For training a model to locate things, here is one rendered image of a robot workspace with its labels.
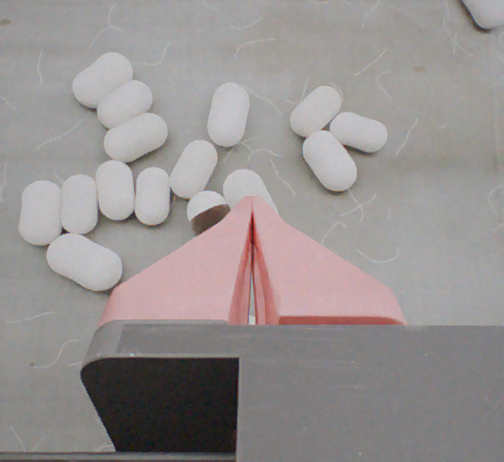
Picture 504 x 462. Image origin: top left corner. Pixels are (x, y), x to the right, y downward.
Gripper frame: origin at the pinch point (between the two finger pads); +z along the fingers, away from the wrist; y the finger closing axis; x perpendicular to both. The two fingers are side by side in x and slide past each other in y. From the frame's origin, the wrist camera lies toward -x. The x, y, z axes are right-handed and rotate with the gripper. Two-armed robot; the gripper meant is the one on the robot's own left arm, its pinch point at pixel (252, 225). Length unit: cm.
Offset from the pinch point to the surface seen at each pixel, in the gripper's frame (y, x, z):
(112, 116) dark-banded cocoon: 7.5, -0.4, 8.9
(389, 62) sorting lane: -8.3, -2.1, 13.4
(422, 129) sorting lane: -9.9, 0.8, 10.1
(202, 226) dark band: 2.4, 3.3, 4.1
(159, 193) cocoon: 4.7, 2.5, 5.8
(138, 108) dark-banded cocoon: 6.3, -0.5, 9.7
